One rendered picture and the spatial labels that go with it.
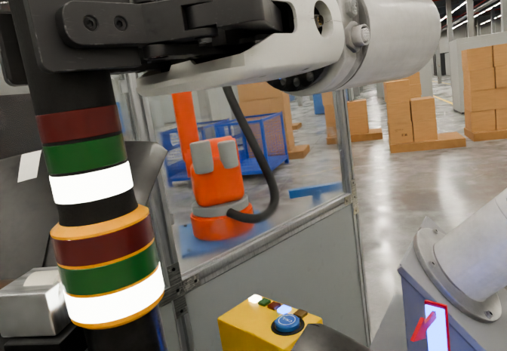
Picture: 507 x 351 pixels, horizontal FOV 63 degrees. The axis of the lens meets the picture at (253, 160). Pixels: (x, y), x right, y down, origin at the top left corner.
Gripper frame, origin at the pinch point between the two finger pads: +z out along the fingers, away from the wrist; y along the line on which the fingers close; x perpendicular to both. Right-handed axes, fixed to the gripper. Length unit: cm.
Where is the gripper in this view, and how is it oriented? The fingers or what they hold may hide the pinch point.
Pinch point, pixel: (63, 39)
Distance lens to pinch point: 20.2
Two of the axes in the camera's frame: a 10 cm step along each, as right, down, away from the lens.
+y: -7.0, -0.2, 7.1
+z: -7.0, 2.2, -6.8
